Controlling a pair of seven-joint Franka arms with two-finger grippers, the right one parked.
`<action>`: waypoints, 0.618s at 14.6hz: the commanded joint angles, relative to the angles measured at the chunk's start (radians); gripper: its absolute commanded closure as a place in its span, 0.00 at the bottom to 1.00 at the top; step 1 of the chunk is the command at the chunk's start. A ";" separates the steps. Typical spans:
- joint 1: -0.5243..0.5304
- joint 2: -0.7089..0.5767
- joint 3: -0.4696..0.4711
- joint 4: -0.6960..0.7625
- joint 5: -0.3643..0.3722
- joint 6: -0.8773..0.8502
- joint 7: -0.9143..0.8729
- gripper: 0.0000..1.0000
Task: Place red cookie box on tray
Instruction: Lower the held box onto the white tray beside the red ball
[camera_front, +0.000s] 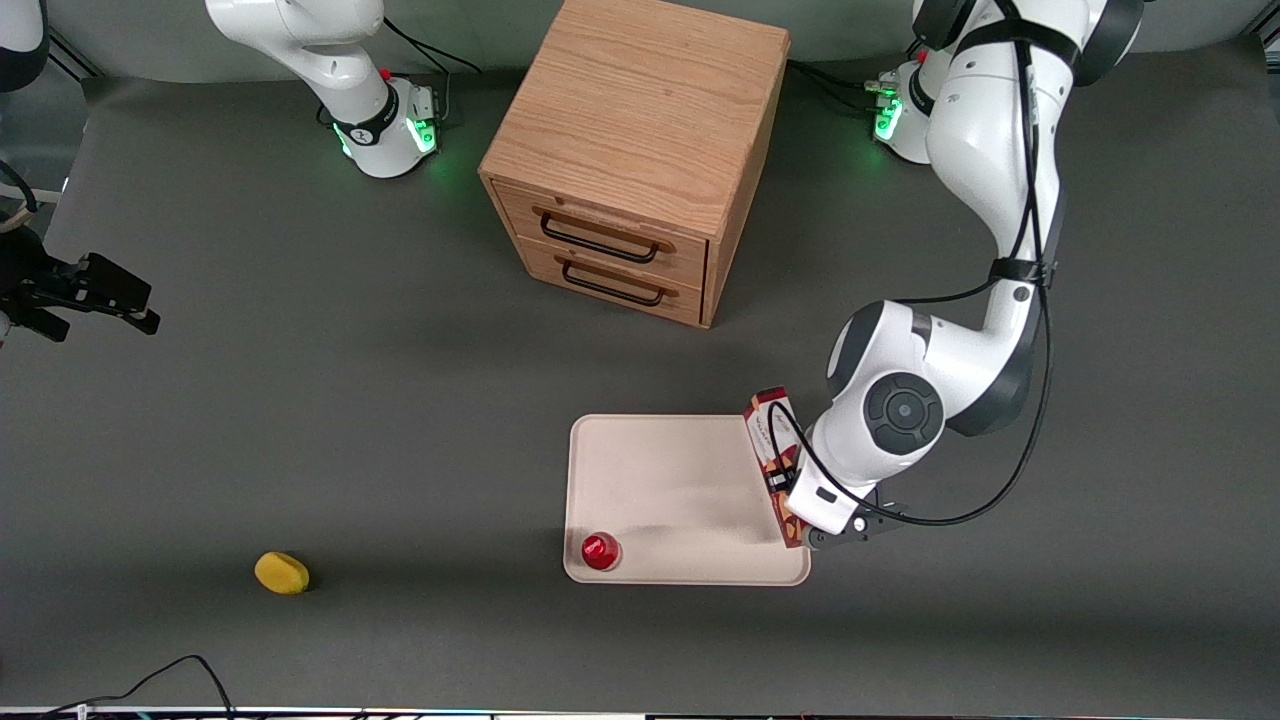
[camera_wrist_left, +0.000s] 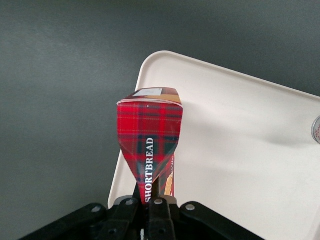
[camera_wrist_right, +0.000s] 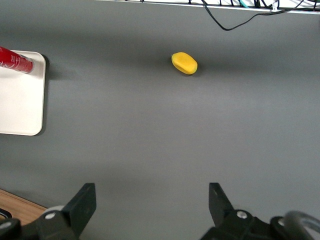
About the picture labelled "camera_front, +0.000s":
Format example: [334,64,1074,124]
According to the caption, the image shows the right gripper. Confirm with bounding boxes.
[0,228,162,344]

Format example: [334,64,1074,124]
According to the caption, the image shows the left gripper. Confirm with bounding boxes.
[766,462,871,537]

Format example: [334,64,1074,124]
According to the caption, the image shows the red cookie box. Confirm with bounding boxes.
[743,387,807,549]

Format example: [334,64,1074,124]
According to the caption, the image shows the beige rectangular tray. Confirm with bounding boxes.
[563,414,812,587]

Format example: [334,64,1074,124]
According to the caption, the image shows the plain wooden drawer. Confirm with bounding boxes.
[517,236,707,328]

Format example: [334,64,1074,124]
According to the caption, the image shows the wooden drawer with notch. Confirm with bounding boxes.
[492,180,711,293]

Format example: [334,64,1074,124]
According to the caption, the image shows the yellow lemon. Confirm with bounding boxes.
[254,551,311,596]

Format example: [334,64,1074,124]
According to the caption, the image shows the wooden two-drawer cabinet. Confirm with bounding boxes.
[478,0,792,330]

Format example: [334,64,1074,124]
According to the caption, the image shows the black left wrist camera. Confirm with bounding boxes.
[804,502,908,552]

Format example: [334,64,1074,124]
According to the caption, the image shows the short black drawer handle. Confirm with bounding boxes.
[555,252,680,308]

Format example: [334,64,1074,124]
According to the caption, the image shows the long black drawer handle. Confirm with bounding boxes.
[532,205,675,266]

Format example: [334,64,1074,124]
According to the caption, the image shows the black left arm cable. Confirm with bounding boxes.
[768,0,1054,527]

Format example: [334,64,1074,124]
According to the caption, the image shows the thin black table cable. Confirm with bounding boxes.
[40,655,237,720]

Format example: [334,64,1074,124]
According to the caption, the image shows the black left base cable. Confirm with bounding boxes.
[787,28,936,113]

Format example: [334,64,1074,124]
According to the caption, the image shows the black base cable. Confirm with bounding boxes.
[787,28,936,113]
[383,15,483,123]

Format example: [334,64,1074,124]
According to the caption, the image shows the black right base cable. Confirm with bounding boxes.
[383,15,483,123]

